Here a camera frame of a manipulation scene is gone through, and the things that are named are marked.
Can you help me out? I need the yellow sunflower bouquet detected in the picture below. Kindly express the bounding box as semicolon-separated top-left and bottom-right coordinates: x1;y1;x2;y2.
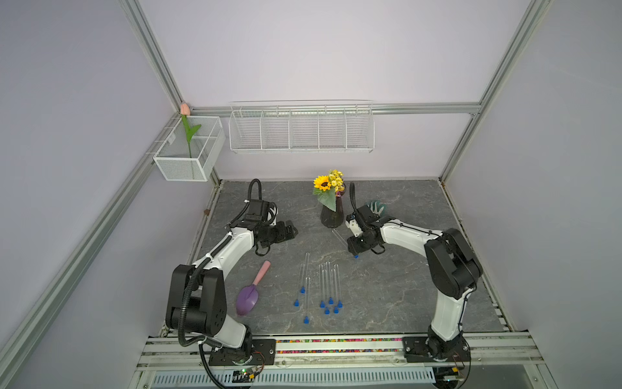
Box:
313;170;346;212

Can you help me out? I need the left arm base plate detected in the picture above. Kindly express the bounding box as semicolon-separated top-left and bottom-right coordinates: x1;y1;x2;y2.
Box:
208;338;276;366

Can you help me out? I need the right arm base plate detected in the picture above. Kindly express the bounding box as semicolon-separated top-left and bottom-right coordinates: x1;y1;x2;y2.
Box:
403;335;471;363

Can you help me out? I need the clear test tube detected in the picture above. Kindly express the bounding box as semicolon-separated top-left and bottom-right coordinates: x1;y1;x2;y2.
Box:
332;229;356;257

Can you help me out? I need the white wire wall shelf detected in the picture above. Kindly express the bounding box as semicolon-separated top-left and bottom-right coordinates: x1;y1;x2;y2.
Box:
228;100;375;153

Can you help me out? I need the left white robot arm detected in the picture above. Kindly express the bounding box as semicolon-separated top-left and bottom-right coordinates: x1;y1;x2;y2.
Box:
165;178;298;364

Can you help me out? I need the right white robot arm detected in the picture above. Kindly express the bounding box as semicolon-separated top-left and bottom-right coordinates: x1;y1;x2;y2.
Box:
346;183;483;362

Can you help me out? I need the white mesh wall basket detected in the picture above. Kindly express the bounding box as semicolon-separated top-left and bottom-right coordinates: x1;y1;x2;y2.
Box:
153;115;225;183

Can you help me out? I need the green white work glove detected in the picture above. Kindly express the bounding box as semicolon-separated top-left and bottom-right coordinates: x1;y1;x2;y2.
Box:
366;199;386;217

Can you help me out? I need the dark glass flower vase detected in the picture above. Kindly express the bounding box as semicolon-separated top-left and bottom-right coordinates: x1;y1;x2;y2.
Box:
320;197;344;229

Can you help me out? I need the pink artificial tulip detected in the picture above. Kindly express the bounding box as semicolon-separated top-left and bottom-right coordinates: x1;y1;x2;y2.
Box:
180;103;202;158

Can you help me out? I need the white vented cable duct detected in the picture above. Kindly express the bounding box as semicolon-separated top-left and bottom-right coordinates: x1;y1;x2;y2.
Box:
151;366;436;388

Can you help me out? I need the purple scoop pink handle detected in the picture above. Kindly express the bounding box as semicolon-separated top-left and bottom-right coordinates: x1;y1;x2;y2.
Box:
236;261;271;316

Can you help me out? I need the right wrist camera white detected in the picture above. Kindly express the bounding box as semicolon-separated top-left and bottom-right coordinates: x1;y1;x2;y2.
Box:
346;219;363;237

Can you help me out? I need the green circuit board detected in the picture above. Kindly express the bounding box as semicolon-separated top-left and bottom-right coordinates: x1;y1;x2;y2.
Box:
231;369;256;383

